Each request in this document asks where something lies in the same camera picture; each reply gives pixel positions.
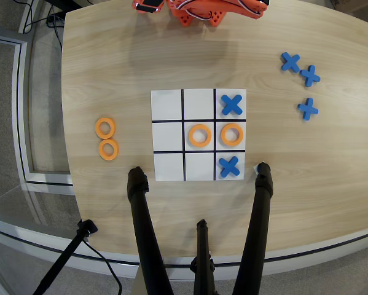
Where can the white metal floor frame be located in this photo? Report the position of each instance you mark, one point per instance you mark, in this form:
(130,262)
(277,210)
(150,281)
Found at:
(21,107)

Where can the black pole with clamp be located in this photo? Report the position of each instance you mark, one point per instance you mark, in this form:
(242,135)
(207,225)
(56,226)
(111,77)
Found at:
(64,258)

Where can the white tic-tac-toe board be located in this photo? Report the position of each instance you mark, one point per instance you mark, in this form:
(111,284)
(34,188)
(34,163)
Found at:
(168,135)

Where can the blue foam cross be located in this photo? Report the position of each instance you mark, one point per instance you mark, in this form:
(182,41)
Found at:
(232,105)
(308,109)
(229,166)
(291,62)
(310,76)

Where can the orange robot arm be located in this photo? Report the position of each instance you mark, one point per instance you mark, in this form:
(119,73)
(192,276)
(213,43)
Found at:
(176,12)

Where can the white paper sticker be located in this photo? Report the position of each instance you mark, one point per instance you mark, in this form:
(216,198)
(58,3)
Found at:
(255,169)

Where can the thin black tripod leg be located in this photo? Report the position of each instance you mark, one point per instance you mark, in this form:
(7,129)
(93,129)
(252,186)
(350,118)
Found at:
(203,246)

